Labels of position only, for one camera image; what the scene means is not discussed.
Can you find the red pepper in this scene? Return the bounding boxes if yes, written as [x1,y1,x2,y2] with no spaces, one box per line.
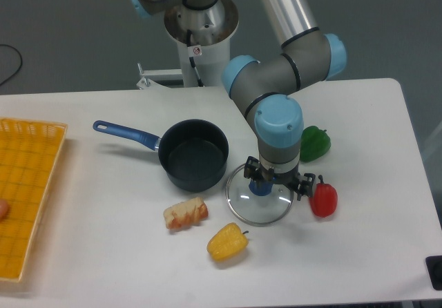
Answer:
[309,175,338,218]

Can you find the green pepper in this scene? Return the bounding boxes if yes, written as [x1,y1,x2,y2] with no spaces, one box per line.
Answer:
[300,126,332,163]

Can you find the yellow pepper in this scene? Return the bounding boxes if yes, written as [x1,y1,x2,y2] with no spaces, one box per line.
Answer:
[206,222,249,262]

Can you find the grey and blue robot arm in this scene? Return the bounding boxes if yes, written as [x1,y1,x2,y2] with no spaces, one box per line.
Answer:
[131,0,347,196]

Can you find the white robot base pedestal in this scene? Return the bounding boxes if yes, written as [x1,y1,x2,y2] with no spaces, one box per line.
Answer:
[137,0,239,88]

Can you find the glass pot lid blue knob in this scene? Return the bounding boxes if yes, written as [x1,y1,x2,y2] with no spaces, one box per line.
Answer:
[225,164,294,227]

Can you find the yellow woven tray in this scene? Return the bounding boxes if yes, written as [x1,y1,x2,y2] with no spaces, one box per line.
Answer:
[1,117,68,282]

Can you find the toy bread roll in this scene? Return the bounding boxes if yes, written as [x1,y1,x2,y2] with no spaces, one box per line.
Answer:
[163,197,209,230]

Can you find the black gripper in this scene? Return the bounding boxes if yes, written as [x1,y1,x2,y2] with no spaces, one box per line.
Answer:
[243,156,316,201]

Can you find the dark saucepan with blue handle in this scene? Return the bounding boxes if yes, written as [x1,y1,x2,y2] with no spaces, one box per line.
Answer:
[93,119,229,193]

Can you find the black object at table edge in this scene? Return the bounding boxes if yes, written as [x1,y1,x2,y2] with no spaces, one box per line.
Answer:
[425,255,442,291]

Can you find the black cable on floor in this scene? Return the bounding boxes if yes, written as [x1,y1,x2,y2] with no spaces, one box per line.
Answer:
[0,44,23,86]

